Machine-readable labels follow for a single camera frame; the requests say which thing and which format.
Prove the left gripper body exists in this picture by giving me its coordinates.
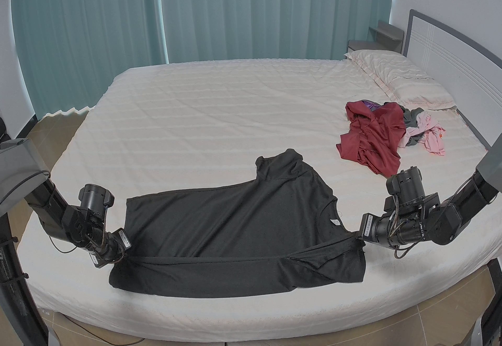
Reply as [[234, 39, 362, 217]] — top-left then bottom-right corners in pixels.
[[91, 229, 132, 269]]

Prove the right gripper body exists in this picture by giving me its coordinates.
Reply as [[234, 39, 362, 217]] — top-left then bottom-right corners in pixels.
[[359, 212, 397, 249]]

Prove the black T-shirt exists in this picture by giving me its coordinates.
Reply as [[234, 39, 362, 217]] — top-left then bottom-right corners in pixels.
[[109, 148, 368, 298]]

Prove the dark red garment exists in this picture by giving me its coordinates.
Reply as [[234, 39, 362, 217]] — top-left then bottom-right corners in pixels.
[[336, 100, 407, 176]]

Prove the pink garment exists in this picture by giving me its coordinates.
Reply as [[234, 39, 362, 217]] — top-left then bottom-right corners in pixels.
[[398, 111, 447, 157]]

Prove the grey garment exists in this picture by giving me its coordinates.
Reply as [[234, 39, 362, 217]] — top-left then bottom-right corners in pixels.
[[384, 101, 426, 147]]

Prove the cream pillow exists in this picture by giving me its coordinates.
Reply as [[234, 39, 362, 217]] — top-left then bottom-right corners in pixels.
[[344, 49, 458, 111]]

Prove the grey bedside table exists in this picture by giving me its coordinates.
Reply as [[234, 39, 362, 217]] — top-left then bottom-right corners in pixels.
[[347, 20, 405, 55]]

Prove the bed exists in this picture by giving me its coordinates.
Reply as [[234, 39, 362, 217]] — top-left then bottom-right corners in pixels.
[[18, 9, 502, 343]]

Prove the blue-green curtain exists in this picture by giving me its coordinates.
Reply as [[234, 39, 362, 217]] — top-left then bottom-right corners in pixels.
[[12, 0, 169, 122], [157, 0, 396, 63]]

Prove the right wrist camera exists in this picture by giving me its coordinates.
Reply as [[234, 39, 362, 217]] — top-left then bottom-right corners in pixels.
[[385, 166, 440, 216]]

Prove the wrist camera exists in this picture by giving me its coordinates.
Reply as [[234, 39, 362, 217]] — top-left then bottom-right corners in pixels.
[[385, 166, 440, 216], [78, 184, 115, 220]]

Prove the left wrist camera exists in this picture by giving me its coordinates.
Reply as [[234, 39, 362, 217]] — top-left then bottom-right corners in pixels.
[[78, 184, 115, 220]]

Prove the black cable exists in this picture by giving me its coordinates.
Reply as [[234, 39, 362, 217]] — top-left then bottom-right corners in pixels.
[[0, 170, 52, 205]]

